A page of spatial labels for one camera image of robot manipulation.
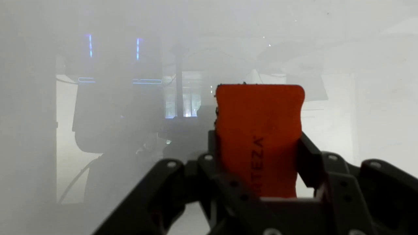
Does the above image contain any white glass whiteboard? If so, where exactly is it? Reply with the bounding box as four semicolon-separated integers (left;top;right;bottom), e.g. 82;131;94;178
0;0;418;235

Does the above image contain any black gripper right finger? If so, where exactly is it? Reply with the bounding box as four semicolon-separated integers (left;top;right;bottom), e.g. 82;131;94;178
296;132;418;235

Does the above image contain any orange board duster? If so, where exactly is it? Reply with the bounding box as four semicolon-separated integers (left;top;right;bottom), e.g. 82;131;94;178
213;82;307;200

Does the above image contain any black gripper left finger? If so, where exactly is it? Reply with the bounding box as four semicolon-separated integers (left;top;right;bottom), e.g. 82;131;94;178
91;129;279;235

